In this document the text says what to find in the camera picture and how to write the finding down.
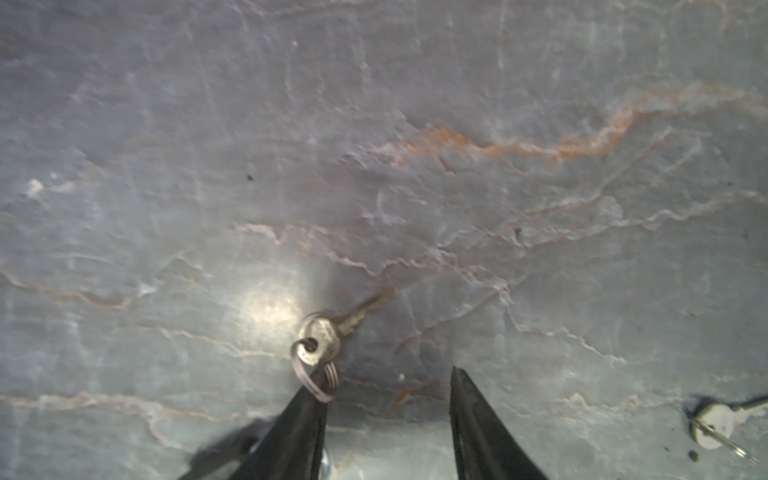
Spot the key with ring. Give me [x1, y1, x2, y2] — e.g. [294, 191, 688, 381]
[290, 287, 397, 403]

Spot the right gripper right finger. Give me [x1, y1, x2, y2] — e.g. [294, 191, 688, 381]
[450, 367, 546, 480]

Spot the small key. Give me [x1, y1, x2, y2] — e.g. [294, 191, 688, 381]
[690, 397, 767, 465]

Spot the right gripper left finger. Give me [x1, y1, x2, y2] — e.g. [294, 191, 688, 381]
[230, 387, 330, 480]

